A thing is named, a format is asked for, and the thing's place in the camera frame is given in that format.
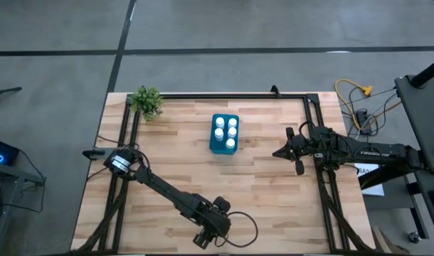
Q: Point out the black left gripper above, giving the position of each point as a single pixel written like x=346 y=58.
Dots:
x=215 y=222

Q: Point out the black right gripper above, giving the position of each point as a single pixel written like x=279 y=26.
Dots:
x=304 y=147

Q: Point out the white pill bottle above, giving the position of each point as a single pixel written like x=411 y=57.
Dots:
x=219 y=133
x=232 y=122
x=220 y=122
x=230 y=143
x=232 y=132

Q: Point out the teal plastic basket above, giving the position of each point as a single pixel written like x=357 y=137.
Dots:
x=214 y=145

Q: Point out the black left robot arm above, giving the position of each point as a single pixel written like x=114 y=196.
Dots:
x=160 y=185

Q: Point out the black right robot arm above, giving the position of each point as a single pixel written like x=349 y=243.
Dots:
x=373 y=153

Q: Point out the black power strip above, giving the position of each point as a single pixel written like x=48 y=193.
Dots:
x=363 y=119

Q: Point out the white paper sheet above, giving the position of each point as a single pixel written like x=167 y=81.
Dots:
x=375 y=188

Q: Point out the green plant in white pot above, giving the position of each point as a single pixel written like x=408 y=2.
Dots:
x=147 y=101

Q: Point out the black equipment cart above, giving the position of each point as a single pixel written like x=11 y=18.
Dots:
x=423 y=113

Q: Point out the black caster wheel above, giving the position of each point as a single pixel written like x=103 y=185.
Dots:
x=414 y=237

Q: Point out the black device with blue light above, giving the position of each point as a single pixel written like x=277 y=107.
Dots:
x=3 y=153

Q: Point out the black tripod leg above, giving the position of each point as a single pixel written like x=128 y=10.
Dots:
x=5 y=91

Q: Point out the black frame clamp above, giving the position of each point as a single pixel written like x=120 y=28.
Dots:
x=275 y=90

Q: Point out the black aluminium table frame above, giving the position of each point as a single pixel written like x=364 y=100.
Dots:
x=238 y=96

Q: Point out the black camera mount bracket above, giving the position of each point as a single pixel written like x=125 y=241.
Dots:
x=94 y=153

